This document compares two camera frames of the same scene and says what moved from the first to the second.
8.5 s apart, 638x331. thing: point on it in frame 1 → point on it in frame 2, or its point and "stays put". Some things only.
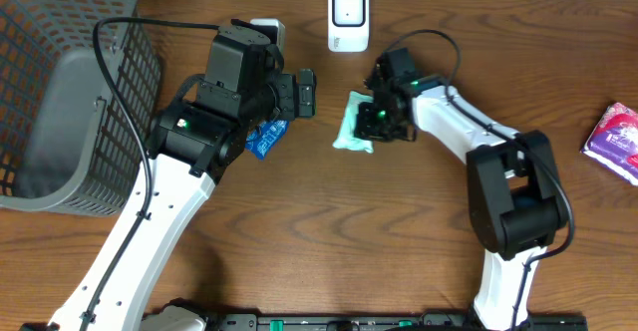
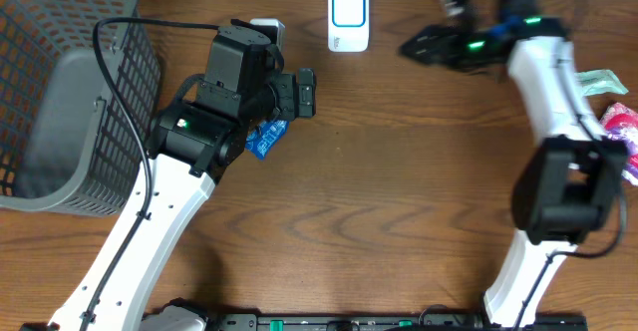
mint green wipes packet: x=346 y=138 → x=590 y=82
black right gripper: x=381 y=126 → x=450 y=50
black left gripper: x=304 y=94 stays put
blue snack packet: x=265 y=136 stays put
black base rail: x=383 y=322 stays put
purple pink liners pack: x=612 y=142 stays put
